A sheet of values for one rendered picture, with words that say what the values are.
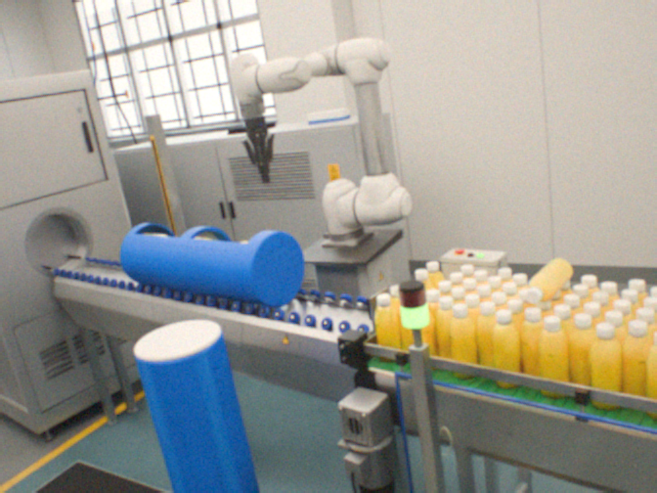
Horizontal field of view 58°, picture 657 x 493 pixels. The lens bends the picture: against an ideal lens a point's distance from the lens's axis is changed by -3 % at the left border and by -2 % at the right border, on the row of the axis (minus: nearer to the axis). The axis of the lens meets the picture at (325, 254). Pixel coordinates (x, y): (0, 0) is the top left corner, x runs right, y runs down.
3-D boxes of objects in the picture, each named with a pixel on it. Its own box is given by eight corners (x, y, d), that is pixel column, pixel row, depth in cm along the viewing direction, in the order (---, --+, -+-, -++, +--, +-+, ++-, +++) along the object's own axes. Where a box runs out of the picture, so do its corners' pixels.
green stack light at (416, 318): (412, 316, 148) (409, 297, 147) (434, 319, 144) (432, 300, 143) (397, 327, 144) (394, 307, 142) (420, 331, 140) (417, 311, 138)
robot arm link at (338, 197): (338, 222, 280) (328, 176, 273) (373, 221, 270) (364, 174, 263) (321, 235, 267) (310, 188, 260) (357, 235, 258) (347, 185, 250)
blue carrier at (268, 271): (178, 269, 295) (162, 214, 286) (311, 289, 238) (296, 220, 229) (130, 293, 275) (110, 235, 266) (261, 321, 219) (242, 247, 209)
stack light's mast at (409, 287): (414, 338, 150) (407, 278, 145) (436, 342, 146) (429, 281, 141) (400, 349, 145) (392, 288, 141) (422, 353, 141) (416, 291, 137)
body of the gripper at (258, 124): (258, 114, 214) (263, 140, 217) (238, 118, 210) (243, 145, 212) (270, 113, 208) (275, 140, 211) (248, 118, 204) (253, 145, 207)
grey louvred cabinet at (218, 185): (197, 297, 548) (159, 139, 507) (415, 316, 433) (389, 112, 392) (153, 322, 505) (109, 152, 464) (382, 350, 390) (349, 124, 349)
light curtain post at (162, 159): (222, 408, 351) (153, 113, 302) (229, 410, 347) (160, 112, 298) (214, 413, 347) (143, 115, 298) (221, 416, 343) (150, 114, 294)
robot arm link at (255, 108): (233, 103, 209) (237, 119, 210) (245, 101, 201) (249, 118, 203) (255, 99, 214) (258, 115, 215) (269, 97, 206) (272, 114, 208)
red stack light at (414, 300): (409, 296, 147) (407, 282, 146) (432, 300, 143) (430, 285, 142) (394, 307, 142) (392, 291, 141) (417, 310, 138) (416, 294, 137)
